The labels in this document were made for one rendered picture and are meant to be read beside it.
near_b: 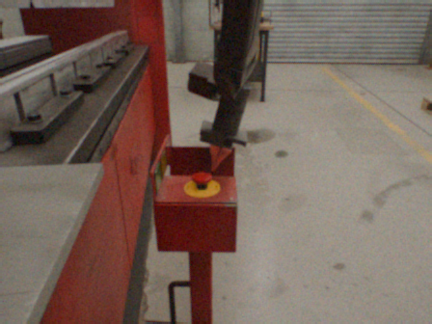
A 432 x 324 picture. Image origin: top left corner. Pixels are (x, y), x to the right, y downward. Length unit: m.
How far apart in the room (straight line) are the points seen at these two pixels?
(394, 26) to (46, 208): 7.82
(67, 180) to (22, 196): 0.03
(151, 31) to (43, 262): 2.17
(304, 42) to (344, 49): 0.84
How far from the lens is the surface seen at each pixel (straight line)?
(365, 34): 7.76
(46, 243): 0.19
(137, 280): 1.53
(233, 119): 0.67
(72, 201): 0.22
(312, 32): 7.50
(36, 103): 0.83
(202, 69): 0.68
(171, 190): 0.65
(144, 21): 2.31
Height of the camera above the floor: 1.11
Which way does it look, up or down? 25 degrees down
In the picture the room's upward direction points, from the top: straight up
